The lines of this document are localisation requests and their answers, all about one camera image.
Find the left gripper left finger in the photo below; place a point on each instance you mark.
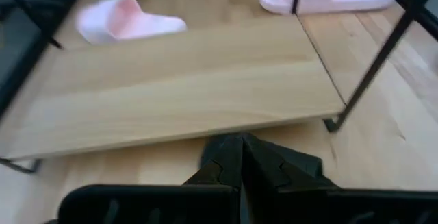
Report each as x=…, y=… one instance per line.
x=154, y=203

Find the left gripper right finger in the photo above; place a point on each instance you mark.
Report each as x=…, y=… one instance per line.
x=308, y=207

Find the wooden shelf with black frame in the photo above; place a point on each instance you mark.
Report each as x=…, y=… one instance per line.
x=188, y=90

